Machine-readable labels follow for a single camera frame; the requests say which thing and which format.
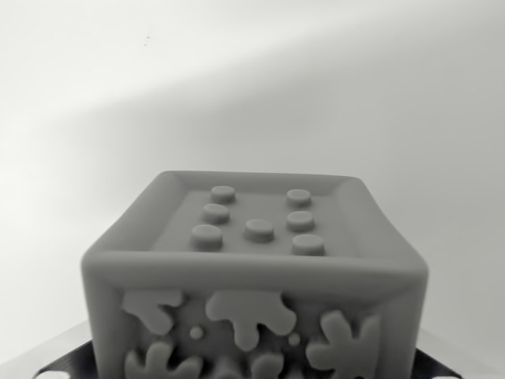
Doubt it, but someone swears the black-padded silver gripper right finger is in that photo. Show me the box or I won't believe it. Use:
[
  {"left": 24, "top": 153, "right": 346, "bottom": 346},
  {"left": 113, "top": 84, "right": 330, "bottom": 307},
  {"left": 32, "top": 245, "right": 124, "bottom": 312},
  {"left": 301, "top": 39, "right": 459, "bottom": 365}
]
[{"left": 416, "top": 328, "right": 481, "bottom": 379}]

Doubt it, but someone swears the black-padded silver gripper left finger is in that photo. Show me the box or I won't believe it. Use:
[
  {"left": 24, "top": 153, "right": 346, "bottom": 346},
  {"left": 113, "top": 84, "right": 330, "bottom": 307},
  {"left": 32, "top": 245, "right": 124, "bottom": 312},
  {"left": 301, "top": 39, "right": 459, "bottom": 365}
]
[{"left": 0, "top": 319, "right": 95, "bottom": 379}]

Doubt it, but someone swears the grey embossed rubber cube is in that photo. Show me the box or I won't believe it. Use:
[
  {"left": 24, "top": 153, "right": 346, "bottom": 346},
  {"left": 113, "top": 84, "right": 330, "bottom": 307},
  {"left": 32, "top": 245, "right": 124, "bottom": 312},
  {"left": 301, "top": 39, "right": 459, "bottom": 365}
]
[{"left": 80, "top": 170, "right": 430, "bottom": 379}]

